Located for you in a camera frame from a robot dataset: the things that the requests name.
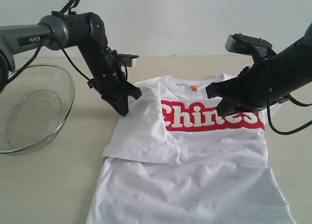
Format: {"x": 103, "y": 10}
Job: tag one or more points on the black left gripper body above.
{"x": 103, "y": 65}

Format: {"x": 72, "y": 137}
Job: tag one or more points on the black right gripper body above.
{"x": 265, "y": 83}

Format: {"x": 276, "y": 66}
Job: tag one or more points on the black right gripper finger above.
{"x": 228, "y": 107}
{"x": 225, "y": 89}

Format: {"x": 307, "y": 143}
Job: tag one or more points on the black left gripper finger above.
{"x": 133, "y": 91}
{"x": 118, "y": 101}

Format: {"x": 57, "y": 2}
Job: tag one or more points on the white t-shirt red lettering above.
{"x": 173, "y": 160}

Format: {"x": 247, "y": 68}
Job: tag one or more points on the round metal mesh basket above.
{"x": 34, "y": 108}

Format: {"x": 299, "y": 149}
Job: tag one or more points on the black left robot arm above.
{"x": 20, "y": 45}

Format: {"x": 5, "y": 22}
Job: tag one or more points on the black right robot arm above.
{"x": 299, "y": 54}

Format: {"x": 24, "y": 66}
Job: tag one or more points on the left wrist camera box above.
{"x": 127, "y": 59}

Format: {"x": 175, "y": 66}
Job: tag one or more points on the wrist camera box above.
{"x": 127, "y": 59}
{"x": 256, "y": 47}

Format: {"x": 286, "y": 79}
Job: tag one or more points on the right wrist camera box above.
{"x": 256, "y": 47}

